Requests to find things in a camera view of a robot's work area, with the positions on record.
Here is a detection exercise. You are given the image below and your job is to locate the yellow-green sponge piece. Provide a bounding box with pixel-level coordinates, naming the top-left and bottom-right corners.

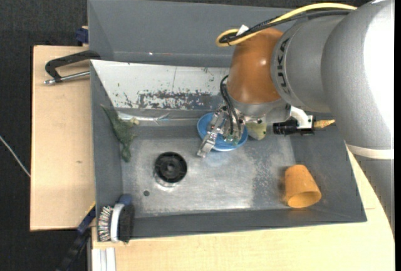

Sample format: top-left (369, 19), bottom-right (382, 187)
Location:
top-left (248, 123), bottom-right (268, 141)

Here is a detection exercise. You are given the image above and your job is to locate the green toy dinosaur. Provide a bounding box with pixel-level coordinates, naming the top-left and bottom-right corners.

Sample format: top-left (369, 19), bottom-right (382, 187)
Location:
top-left (100, 103), bottom-right (139, 163)

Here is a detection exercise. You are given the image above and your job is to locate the grey metal bin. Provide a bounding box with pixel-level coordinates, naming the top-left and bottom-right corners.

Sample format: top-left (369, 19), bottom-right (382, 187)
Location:
top-left (86, 0), bottom-right (368, 240)

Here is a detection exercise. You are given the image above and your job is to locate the black cylinder on white bracket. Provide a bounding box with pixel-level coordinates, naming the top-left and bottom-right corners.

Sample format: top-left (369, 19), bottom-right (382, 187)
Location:
top-left (273, 105), bottom-right (336, 136)

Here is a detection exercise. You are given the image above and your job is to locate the blue round plate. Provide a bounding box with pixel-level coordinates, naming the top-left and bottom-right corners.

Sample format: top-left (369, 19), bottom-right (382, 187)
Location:
top-left (196, 111), bottom-right (249, 152)

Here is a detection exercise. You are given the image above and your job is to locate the white and black brush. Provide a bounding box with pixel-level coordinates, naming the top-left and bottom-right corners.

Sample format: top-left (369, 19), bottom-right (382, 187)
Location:
top-left (97, 195), bottom-right (136, 243)

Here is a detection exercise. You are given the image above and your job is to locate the black round disc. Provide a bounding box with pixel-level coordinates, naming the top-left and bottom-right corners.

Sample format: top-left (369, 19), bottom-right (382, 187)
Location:
top-left (154, 151), bottom-right (189, 185)

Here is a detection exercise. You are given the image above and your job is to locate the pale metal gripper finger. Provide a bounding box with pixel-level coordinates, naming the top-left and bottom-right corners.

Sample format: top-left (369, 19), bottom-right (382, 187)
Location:
top-left (202, 133), bottom-right (220, 159)
top-left (196, 126), bottom-right (216, 156)

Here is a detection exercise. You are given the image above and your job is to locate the pale wood flat board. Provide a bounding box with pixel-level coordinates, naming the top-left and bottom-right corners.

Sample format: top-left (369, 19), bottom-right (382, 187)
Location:
top-left (29, 44), bottom-right (96, 232)

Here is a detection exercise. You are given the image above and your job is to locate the orange cup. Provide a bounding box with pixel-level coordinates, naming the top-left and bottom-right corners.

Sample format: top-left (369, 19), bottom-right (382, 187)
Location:
top-left (283, 164), bottom-right (323, 209)

